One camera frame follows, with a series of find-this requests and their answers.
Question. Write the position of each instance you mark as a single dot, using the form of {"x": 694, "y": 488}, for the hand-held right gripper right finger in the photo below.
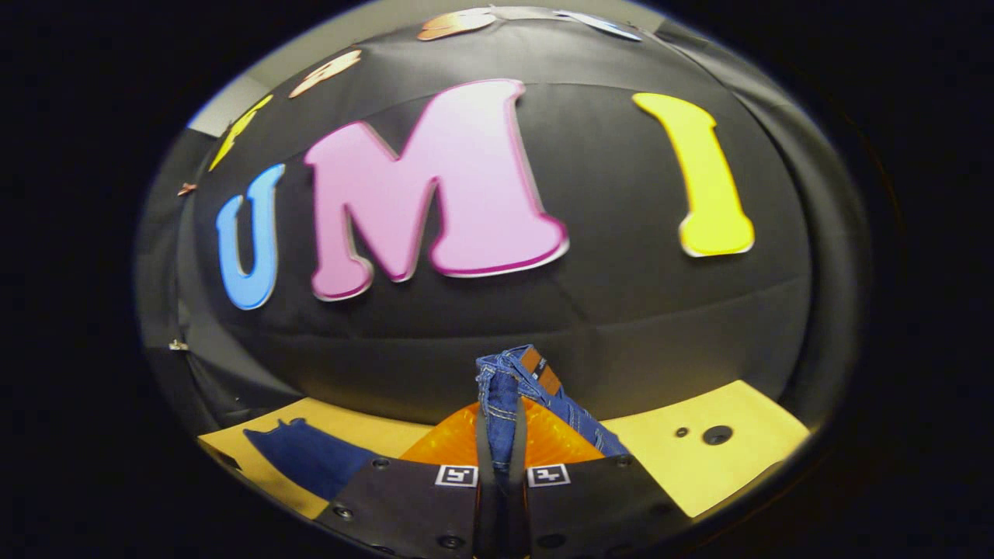
{"x": 516, "y": 458}

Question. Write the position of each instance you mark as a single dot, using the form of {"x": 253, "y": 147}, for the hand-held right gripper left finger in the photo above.
{"x": 485, "y": 466}

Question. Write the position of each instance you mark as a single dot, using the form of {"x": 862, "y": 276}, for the blue denim jeans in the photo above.
{"x": 505, "y": 380}

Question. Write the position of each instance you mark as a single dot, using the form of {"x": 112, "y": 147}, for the black backdrop cloth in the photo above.
{"x": 621, "y": 310}

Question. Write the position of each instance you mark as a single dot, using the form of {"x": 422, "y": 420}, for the copper cloth clip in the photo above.
{"x": 186, "y": 188}

